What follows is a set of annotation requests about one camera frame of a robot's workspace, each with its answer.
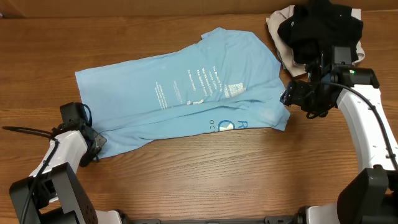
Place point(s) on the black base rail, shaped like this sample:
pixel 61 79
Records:
pixel 286 219

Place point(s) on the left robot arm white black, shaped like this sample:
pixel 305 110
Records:
pixel 52 193

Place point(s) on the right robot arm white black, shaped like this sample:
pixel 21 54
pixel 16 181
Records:
pixel 334 82

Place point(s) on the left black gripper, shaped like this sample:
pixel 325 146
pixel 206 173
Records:
pixel 101 139

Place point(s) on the light blue printed t-shirt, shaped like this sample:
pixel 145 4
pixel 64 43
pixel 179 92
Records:
pixel 228 80

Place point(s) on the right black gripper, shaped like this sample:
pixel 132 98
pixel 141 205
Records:
pixel 293 96

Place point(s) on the black folded garment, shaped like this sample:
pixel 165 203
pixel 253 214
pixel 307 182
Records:
pixel 319 25

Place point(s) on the beige folded garment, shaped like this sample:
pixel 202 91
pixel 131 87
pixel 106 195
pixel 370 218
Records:
pixel 285 53

